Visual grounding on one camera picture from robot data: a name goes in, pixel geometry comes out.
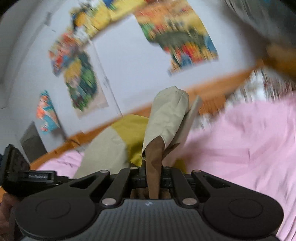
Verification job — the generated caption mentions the beige and yellow jacket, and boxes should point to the beige and yellow jacket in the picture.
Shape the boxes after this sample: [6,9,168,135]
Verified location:
[74,85,204,200]

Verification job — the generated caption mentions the plastic bag of clothes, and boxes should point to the plastic bag of clothes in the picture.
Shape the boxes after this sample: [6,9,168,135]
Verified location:
[225,1,295,48]

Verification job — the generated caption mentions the pink bed sheet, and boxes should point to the pink bed sheet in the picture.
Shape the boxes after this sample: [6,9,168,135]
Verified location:
[40,94,295,240]

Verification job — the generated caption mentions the floral patterned pillow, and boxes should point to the floral patterned pillow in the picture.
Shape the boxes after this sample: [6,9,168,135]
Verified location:
[191,67,295,131]

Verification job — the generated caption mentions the orange blue wall poster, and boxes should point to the orange blue wall poster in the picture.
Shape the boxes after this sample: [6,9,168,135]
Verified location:
[36,90,60,133]

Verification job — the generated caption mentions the wooden bed frame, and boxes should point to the wooden bed frame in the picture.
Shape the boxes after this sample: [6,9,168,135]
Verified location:
[38,44,295,178]

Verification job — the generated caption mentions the green floral wall poster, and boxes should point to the green floral wall poster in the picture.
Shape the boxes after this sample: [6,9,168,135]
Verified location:
[48,27,108,118]

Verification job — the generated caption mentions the colourful floral wall poster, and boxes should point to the colourful floral wall poster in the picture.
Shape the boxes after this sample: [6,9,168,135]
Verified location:
[134,1,218,75]

